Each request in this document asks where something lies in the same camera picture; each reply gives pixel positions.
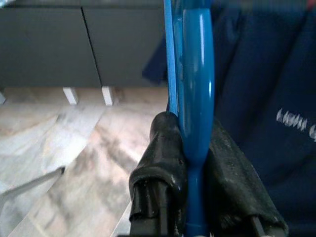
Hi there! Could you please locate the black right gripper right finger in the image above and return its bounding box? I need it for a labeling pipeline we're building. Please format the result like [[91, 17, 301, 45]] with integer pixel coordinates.
[[202, 118, 290, 237]]

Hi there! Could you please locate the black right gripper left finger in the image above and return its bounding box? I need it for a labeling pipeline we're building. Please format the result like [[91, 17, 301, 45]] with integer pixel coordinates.
[[127, 111, 189, 237]]

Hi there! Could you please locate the silver metal clothes rack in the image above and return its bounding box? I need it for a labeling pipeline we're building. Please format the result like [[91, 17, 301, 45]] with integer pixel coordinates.
[[0, 166, 66, 198]]

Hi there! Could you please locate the black television cabinet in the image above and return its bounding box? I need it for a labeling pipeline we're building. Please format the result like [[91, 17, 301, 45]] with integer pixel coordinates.
[[0, 0, 171, 107]]

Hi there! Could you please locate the blue plastic clothes hanger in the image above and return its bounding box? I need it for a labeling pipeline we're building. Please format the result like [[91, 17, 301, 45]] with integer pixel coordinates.
[[163, 0, 215, 237]]

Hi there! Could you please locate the navy T-shirt white print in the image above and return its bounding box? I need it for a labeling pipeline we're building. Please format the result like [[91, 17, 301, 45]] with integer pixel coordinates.
[[142, 0, 316, 237]]

